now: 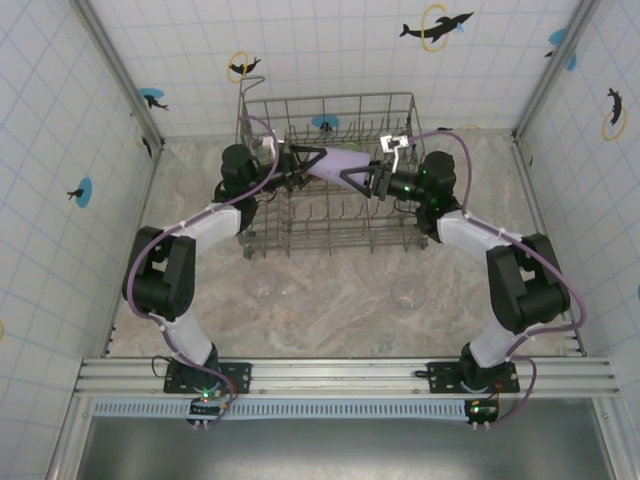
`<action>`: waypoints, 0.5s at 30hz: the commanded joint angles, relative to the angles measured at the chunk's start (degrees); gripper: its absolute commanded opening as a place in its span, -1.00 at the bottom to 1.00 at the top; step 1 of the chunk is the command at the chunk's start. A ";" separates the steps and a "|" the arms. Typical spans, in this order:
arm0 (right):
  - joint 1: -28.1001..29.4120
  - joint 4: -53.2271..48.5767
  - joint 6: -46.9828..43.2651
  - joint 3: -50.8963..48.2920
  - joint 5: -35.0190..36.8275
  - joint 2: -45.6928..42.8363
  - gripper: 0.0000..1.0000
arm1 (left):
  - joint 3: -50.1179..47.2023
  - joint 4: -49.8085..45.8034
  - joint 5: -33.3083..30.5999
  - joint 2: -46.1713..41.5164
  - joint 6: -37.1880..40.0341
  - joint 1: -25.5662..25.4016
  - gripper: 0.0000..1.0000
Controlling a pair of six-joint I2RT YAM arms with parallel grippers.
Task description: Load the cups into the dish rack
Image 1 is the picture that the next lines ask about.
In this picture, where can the blue circle shark sticker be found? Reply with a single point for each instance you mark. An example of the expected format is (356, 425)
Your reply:
(152, 97)

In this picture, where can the aluminium mounting rail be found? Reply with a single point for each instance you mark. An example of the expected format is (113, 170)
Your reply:
(340, 375)

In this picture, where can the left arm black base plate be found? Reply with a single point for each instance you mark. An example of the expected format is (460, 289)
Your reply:
(240, 372)

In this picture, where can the grey metal panel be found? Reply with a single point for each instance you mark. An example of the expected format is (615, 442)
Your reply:
(325, 450)

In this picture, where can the blue circle black animal sticker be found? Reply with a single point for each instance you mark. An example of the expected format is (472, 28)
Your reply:
(82, 192)

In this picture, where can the blue circle penguin sticker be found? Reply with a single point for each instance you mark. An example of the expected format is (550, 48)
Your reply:
(325, 121)

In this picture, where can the aluminium frame corner post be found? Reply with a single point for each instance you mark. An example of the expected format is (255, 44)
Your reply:
(122, 75)
(552, 75)

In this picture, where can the aluminium table edge rail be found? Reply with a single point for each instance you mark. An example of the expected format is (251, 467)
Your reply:
(529, 175)
(153, 175)

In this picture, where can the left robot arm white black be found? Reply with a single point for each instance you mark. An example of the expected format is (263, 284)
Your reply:
(160, 280)

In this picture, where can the blue shapes wall sticker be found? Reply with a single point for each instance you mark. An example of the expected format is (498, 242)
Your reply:
(559, 37)

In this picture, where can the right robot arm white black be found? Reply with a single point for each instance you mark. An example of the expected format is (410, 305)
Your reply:
(530, 290)

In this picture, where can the pale purple plastic cup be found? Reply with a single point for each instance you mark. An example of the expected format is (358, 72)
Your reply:
(340, 162)

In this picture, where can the clear faceted plastic cup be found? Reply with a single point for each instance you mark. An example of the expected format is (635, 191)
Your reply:
(192, 184)
(261, 287)
(409, 295)

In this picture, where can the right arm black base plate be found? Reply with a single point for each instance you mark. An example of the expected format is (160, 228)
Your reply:
(440, 372)

